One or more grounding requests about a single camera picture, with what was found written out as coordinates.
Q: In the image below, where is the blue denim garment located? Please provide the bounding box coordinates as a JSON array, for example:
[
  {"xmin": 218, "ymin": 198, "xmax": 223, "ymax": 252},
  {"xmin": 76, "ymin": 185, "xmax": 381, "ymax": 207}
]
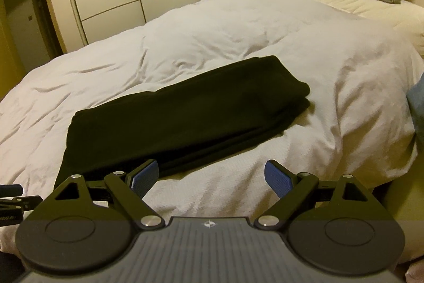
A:
[{"xmin": 407, "ymin": 73, "xmax": 424, "ymax": 134}]

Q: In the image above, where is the dark wooden door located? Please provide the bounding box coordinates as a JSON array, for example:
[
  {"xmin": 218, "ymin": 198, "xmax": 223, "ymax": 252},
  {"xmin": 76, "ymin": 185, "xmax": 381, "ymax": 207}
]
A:
[{"xmin": 28, "ymin": 0, "xmax": 63, "ymax": 55}]

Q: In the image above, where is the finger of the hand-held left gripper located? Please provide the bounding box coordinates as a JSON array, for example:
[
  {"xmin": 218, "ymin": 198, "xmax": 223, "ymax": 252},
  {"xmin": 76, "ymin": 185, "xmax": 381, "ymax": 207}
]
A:
[
  {"xmin": 0, "ymin": 196, "xmax": 44, "ymax": 209},
  {"xmin": 0, "ymin": 184, "xmax": 24, "ymax": 198}
]

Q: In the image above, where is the black garment with white print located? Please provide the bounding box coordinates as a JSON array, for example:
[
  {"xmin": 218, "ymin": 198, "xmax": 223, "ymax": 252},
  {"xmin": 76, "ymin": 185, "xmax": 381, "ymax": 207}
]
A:
[{"xmin": 54, "ymin": 55, "xmax": 311, "ymax": 194}]

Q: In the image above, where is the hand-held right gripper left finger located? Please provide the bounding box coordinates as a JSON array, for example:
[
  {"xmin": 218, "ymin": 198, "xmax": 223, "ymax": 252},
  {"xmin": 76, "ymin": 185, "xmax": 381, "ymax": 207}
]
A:
[{"xmin": 53, "ymin": 160, "xmax": 165, "ymax": 231}]

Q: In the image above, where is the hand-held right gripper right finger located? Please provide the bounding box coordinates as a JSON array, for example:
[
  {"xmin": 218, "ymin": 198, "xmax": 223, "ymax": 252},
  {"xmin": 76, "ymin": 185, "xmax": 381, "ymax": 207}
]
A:
[{"xmin": 254, "ymin": 160, "xmax": 375, "ymax": 231}]

